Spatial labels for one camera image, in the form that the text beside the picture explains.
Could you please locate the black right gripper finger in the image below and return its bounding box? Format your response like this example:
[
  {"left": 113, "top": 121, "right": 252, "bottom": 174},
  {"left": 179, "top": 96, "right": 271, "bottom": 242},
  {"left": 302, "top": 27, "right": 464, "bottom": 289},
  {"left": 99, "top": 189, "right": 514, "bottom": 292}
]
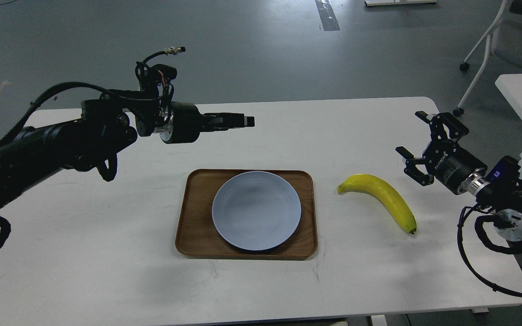
[
  {"left": 395, "top": 146, "right": 435, "bottom": 187},
  {"left": 415, "top": 111, "right": 469, "bottom": 144}
]

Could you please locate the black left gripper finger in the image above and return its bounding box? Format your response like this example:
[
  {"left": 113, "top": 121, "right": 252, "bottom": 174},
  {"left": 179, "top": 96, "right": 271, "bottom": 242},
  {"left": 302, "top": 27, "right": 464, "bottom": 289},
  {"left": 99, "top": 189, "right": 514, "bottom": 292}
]
[
  {"left": 203, "top": 113, "right": 245, "bottom": 124},
  {"left": 204, "top": 117, "right": 255, "bottom": 132}
]

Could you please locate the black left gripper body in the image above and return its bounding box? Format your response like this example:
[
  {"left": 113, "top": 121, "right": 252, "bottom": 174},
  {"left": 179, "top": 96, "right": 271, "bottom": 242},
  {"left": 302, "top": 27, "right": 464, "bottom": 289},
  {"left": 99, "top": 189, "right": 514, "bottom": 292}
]
[{"left": 160, "top": 102, "right": 203, "bottom": 144}]

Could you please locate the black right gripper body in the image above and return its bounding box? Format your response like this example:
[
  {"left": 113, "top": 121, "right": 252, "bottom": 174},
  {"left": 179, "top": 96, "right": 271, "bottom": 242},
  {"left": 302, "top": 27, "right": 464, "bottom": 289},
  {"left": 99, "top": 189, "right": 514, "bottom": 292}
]
[{"left": 424, "top": 139, "right": 487, "bottom": 195}]

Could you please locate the light blue plate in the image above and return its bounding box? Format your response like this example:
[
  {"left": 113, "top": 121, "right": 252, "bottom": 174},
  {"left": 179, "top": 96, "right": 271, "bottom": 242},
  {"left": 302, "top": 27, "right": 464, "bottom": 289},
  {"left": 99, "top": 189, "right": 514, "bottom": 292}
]
[{"left": 211, "top": 171, "right": 302, "bottom": 251}]

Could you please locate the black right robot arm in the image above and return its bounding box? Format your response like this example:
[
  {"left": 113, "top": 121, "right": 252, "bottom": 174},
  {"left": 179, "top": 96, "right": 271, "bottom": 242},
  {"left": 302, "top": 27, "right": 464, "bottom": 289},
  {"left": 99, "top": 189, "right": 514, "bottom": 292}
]
[{"left": 396, "top": 111, "right": 522, "bottom": 254}]

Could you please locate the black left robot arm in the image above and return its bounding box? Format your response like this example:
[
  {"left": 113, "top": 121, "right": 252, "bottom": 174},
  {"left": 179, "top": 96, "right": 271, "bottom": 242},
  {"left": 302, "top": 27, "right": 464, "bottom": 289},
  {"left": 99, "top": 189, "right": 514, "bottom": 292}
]
[{"left": 0, "top": 46, "right": 255, "bottom": 249}]

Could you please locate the yellow banana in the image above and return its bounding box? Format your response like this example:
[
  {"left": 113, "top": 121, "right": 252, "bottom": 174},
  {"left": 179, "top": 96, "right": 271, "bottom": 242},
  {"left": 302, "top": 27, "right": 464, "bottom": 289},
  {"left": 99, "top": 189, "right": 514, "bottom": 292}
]
[{"left": 336, "top": 174, "right": 418, "bottom": 235}]

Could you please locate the brown wooden tray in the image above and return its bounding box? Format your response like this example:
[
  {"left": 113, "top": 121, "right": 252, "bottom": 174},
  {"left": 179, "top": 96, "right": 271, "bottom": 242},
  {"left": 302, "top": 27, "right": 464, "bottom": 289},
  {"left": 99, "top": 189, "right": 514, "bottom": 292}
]
[{"left": 175, "top": 169, "right": 318, "bottom": 260}]

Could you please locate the grey office chair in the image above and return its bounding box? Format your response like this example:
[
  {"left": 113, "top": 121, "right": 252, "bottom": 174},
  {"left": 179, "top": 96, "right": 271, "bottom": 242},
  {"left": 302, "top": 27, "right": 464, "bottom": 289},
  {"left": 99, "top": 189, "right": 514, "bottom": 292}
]
[{"left": 452, "top": 0, "right": 522, "bottom": 117}]

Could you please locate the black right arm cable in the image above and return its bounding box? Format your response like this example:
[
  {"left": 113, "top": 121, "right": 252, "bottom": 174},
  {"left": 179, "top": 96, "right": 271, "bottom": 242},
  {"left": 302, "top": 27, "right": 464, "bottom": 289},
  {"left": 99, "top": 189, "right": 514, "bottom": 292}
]
[{"left": 456, "top": 205, "right": 522, "bottom": 300}]

